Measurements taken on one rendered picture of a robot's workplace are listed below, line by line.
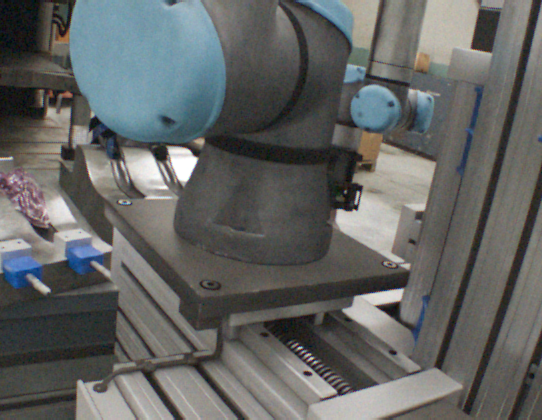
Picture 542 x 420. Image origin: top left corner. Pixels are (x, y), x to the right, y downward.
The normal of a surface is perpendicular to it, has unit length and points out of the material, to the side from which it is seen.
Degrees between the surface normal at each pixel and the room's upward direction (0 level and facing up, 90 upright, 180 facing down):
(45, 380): 90
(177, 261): 0
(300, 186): 73
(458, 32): 90
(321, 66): 84
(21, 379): 90
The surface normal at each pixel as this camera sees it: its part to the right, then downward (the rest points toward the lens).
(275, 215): 0.28, 0.02
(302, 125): 0.46, 0.33
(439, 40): -0.79, 0.04
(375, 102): -0.45, 0.18
